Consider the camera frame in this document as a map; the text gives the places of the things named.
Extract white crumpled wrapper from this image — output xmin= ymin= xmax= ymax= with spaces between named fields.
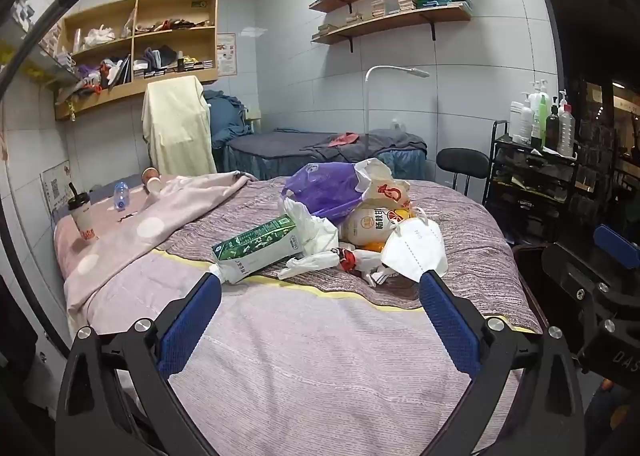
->
xmin=357 ymin=253 xmax=401 ymax=287

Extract dark folded cloth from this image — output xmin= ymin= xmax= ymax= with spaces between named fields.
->
xmin=142 ymin=46 xmax=178 ymax=71

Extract bubble tea cup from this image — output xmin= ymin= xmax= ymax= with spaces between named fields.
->
xmin=67 ymin=182 xmax=99 ymax=241

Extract black door frame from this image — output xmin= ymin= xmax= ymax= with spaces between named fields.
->
xmin=525 ymin=0 xmax=640 ymax=257

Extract white floor lamp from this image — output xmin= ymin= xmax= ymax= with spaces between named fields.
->
xmin=362 ymin=66 xmax=431 ymax=161

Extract white face mask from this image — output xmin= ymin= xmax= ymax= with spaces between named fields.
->
xmin=381 ymin=208 xmax=449 ymax=283

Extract black stool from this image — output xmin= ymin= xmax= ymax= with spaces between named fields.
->
xmin=436 ymin=148 xmax=490 ymax=194

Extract red white paper cup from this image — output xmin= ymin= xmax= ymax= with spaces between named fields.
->
xmin=141 ymin=167 xmax=163 ymax=194

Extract person's dark jacket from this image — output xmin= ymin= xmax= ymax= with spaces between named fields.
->
xmin=582 ymin=378 xmax=640 ymax=456

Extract small red white wrapper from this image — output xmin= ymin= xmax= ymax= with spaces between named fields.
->
xmin=337 ymin=247 xmax=362 ymax=271

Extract pile of mixed clothes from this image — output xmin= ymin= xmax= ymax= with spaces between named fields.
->
xmin=75 ymin=54 xmax=133 ymax=94

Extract row of small books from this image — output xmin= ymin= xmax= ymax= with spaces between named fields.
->
xmin=132 ymin=58 xmax=216 ymax=79

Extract black trolley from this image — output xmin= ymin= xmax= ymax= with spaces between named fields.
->
xmin=482 ymin=120 xmax=583 ymax=244

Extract white wall notice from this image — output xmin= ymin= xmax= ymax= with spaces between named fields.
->
xmin=40 ymin=161 xmax=76 ymax=209

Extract white orange printed bag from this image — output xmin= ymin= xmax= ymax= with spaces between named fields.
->
xmin=339 ymin=205 xmax=418 ymax=253

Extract purple plastic bag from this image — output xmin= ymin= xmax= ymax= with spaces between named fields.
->
xmin=281 ymin=162 xmax=366 ymax=227

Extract pink dotted blanket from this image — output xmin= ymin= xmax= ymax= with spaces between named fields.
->
xmin=62 ymin=171 xmax=258 ymax=311

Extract pale pink bed sheet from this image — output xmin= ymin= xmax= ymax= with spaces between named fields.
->
xmin=65 ymin=248 xmax=531 ymax=456

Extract dark pump bottle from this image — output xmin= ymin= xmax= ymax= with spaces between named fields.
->
xmin=545 ymin=104 xmax=561 ymax=151

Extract green bottle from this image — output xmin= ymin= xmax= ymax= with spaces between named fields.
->
xmin=538 ymin=96 xmax=550 ymax=149

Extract blue skirted massage bed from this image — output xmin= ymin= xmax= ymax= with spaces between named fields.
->
xmin=222 ymin=128 xmax=429 ymax=181

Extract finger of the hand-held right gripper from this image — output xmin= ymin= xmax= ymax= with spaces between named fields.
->
xmin=594 ymin=224 xmax=640 ymax=263

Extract long white wrapper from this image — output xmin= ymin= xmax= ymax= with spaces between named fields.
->
xmin=277 ymin=248 xmax=351 ymax=281

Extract blue cloth pile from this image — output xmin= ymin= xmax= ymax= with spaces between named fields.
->
xmin=202 ymin=90 xmax=249 ymax=149

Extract wooden wall cabinet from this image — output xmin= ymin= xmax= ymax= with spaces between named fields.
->
xmin=54 ymin=0 xmax=220 ymax=121

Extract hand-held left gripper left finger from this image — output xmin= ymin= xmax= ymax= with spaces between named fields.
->
xmin=55 ymin=272 xmax=223 ymax=456

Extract white red printed plastic bag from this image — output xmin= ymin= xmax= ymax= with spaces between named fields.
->
xmin=352 ymin=158 xmax=413 ymax=217

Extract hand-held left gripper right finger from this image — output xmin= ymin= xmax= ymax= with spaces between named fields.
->
xmin=419 ymin=270 xmax=586 ymax=456

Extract white crumpled plastic bag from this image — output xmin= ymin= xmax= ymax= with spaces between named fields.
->
xmin=282 ymin=198 xmax=341 ymax=257

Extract bottles on trolley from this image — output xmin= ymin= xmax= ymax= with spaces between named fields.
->
xmin=527 ymin=80 xmax=551 ymax=137

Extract purple striped bed cover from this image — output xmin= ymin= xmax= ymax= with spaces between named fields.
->
xmin=155 ymin=176 xmax=543 ymax=334

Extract cream towel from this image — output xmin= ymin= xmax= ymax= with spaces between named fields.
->
xmin=141 ymin=76 xmax=217 ymax=177

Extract green white milk carton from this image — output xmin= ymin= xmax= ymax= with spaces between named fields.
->
xmin=212 ymin=214 xmax=307 ymax=285

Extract clear plastic bottle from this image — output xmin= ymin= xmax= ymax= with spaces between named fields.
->
xmin=557 ymin=103 xmax=576 ymax=157

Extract wall poster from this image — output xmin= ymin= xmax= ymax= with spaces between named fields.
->
xmin=216 ymin=32 xmax=237 ymax=76

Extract grey bed blanket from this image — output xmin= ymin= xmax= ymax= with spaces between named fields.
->
xmin=227 ymin=128 xmax=428 ymax=163

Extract white squat bottle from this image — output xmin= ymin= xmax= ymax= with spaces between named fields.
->
xmin=509 ymin=92 xmax=533 ymax=145

